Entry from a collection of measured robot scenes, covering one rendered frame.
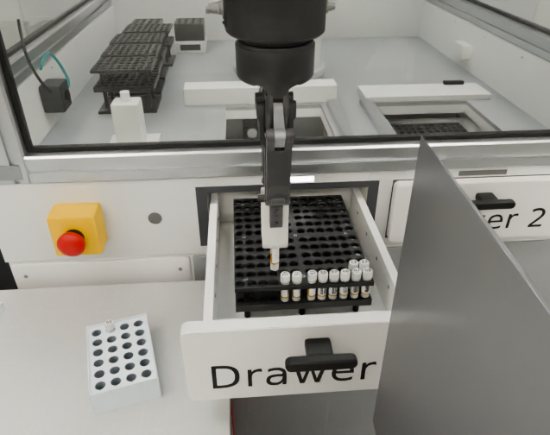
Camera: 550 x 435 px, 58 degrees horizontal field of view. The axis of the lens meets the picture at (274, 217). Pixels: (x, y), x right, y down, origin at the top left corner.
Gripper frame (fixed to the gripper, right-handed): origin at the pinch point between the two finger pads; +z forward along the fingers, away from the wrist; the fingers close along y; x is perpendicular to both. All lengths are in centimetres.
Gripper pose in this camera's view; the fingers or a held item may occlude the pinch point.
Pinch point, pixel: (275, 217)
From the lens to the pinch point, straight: 57.5
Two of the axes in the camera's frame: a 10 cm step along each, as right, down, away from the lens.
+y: 0.7, 5.5, -8.3
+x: 10.0, -0.4, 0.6
